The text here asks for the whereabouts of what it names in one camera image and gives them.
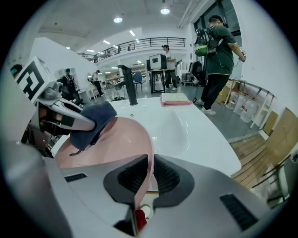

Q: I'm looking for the black faucet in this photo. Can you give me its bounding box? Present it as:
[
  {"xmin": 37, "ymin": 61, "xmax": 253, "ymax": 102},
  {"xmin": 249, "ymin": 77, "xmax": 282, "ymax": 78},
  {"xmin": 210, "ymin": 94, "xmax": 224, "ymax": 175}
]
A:
[{"xmin": 116, "ymin": 64, "xmax": 138, "ymax": 106}]

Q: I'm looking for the green black backpack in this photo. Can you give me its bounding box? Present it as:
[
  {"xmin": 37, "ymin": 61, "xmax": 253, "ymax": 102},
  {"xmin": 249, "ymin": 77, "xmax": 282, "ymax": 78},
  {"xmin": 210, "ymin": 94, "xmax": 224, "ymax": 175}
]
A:
[{"xmin": 193, "ymin": 27, "xmax": 219, "ymax": 57}]

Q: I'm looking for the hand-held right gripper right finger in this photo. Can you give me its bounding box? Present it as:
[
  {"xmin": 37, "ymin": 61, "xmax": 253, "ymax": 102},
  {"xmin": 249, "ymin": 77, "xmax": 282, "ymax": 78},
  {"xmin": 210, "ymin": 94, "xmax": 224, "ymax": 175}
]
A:
[{"xmin": 139, "ymin": 153, "xmax": 286, "ymax": 238}]

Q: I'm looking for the pink folded cloth stack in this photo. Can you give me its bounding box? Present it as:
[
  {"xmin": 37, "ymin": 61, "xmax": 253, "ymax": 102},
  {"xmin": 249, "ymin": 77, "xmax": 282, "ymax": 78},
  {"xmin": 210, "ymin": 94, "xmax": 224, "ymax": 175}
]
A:
[{"xmin": 160, "ymin": 93, "xmax": 193, "ymax": 107}]

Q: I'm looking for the black box-shaped machine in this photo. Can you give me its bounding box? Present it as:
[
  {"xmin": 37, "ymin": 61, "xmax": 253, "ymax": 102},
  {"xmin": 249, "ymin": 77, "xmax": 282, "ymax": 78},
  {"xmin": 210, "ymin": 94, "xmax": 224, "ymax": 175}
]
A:
[{"xmin": 146, "ymin": 53, "xmax": 167, "ymax": 71}]

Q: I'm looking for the black balcony railing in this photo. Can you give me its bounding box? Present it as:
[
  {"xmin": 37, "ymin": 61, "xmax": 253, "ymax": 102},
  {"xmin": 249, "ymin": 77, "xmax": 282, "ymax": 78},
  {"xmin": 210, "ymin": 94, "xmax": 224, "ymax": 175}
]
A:
[{"xmin": 93, "ymin": 37, "xmax": 186, "ymax": 63}]

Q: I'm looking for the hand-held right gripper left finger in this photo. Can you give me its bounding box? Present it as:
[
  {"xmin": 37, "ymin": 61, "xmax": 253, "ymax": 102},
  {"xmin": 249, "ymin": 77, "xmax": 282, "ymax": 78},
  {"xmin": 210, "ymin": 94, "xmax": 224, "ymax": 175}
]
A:
[{"xmin": 58, "ymin": 154, "xmax": 149, "ymax": 238}]

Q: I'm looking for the grey chair with black frame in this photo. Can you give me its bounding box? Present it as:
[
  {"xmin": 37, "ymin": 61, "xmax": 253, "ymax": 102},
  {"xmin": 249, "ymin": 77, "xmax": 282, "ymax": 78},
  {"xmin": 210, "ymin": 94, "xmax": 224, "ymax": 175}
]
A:
[{"xmin": 251, "ymin": 148, "xmax": 298, "ymax": 205}]

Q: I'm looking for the black-legged table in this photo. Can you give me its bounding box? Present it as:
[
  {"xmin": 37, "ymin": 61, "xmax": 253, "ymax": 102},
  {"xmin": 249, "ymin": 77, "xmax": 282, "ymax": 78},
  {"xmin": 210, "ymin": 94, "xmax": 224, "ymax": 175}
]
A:
[{"xmin": 149, "ymin": 69, "xmax": 170, "ymax": 94}]

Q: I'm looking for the person's left hand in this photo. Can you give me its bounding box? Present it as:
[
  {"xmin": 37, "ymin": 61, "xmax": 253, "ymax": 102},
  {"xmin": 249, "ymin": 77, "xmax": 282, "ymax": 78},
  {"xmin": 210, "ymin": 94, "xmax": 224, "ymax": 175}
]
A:
[{"xmin": 38, "ymin": 108, "xmax": 63, "ymax": 123}]

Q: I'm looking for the clear water jug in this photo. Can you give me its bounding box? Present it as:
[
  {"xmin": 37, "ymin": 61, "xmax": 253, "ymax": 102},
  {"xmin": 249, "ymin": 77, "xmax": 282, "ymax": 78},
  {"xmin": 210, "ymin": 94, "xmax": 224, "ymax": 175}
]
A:
[
  {"xmin": 233, "ymin": 93, "xmax": 245, "ymax": 115},
  {"xmin": 241, "ymin": 99, "xmax": 256, "ymax": 123}
]

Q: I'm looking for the white metal rack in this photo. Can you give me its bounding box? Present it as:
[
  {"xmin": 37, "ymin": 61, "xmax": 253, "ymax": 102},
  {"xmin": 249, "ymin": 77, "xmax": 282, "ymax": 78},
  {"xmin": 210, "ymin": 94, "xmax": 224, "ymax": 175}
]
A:
[{"xmin": 229, "ymin": 78, "xmax": 278, "ymax": 129}]

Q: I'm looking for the dark blue cloth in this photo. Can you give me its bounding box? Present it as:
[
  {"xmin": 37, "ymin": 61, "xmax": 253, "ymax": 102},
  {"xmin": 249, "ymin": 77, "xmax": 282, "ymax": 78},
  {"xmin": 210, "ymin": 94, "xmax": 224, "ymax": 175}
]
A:
[{"xmin": 69, "ymin": 101, "xmax": 118, "ymax": 156}]

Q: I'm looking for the big pink plate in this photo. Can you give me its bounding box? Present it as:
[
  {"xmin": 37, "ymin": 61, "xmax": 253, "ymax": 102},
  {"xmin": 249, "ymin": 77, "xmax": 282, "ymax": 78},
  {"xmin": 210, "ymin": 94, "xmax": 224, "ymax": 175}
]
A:
[{"xmin": 54, "ymin": 117, "xmax": 156, "ymax": 210}]

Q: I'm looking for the large cardboard sheet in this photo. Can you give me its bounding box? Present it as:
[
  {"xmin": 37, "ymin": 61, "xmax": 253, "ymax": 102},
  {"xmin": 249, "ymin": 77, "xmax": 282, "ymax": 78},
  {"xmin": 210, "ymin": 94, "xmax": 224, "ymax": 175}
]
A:
[{"xmin": 267, "ymin": 107, "xmax": 298, "ymax": 163}]

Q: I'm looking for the small cardboard box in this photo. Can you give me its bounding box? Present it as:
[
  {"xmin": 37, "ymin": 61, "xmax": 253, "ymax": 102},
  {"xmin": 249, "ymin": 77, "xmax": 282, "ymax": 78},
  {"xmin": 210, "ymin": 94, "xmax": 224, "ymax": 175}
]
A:
[{"xmin": 262, "ymin": 111, "xmax": 279, "ymax": 136}]

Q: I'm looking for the black bag on stand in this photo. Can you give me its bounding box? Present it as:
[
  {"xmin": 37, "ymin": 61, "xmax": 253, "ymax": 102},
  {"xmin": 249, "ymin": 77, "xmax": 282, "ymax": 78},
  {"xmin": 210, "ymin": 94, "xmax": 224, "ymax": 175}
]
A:
[{"xmin": 189, "ymin": 60, "xmax": 207, "ymax": 86}]

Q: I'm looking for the labelled cardboard box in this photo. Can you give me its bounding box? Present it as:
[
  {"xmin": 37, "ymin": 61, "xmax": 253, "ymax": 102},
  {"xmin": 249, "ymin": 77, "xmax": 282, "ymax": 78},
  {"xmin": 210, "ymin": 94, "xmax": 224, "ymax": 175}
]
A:
[{"xmin": 215, "ymin": 86, "xmax": 234, "ymax": 106}]

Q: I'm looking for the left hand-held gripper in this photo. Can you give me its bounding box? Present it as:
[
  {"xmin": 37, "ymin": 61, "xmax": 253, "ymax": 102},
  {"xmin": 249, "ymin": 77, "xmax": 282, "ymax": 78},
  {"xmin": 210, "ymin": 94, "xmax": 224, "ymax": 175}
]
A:
[{"xmin": 16, "ymin": 56, "xmax": 97, "ymax": 159}]

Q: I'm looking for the blue chair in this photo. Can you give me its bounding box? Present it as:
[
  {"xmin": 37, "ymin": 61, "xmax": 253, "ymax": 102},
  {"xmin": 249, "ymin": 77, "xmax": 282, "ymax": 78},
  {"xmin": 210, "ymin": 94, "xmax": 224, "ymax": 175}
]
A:
[{"xmin": 132, "ymin": 71, "xmax": 143, "ymax": 93}]

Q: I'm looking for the wooden slat deck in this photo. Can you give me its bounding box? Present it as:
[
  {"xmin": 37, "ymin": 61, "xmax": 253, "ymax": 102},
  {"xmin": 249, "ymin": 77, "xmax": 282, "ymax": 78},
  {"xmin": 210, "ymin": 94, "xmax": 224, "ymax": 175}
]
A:
[{"xmin": 229, "ymin": 133, "xmax": 282, "ymax": 190}]

